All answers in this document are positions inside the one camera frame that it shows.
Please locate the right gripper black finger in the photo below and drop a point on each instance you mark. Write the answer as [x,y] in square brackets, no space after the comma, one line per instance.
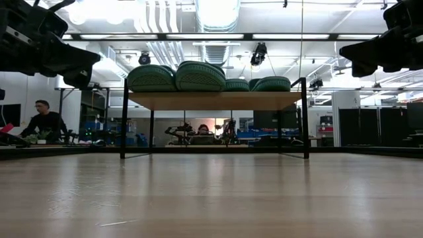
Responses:
[370,49]
[361,70]

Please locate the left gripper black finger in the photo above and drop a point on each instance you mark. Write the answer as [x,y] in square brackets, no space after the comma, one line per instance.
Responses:
[81,77]
[69,56]

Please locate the green rubber slide sandal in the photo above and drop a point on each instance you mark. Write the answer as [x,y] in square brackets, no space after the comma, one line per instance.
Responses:
[237,86]
[200,77]
[148,79]
[272,84]

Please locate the black background robot arm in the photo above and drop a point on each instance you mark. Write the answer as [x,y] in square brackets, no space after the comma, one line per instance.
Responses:
[230,129]
[180,130]

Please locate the wooden shelf with black legs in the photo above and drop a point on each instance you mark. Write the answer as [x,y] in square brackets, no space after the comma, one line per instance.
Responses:
[215,100]

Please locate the black ceiling spotlight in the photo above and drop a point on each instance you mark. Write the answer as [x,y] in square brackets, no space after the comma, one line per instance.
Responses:
[144,59]
[376,85]
[316,82]

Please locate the blue storage bin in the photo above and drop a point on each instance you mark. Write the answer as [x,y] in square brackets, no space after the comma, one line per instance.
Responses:
[91,125]
[246,134]

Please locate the black partition screens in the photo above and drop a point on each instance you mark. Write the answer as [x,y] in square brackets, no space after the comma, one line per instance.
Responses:
[363,125]

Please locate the person standing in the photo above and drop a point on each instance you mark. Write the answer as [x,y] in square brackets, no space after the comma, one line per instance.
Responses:
[46,122]

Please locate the red storage bin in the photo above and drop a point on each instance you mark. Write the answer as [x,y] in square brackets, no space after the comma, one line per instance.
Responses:
[325,129]

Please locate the small background potted plant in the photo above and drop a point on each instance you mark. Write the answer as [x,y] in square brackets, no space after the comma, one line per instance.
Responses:
[39,136]

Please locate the red object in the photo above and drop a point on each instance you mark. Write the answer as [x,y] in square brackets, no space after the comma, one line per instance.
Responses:
[6,128]

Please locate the blue chair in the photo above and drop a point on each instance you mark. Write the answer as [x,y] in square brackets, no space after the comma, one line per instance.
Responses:
[142,140]

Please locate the large black screen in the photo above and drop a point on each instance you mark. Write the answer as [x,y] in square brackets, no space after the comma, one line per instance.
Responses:
[274,119]

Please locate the person seated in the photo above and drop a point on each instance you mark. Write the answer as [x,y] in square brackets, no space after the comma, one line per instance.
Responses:
[203,129]

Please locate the black wall monitor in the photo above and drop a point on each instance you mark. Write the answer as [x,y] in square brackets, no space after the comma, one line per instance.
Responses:
[10,114]

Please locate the black hanging camera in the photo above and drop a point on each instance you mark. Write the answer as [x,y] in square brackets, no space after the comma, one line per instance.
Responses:
[258,53]

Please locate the black overhead frame beam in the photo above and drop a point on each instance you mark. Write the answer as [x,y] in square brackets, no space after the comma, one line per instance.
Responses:
[248,36]

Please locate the silver ribbed ventilation duct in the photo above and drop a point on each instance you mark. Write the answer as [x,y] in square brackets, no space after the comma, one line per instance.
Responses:
[215,54]

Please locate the black metal rig frame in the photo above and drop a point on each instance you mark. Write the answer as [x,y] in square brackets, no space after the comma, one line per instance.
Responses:
[215,149]

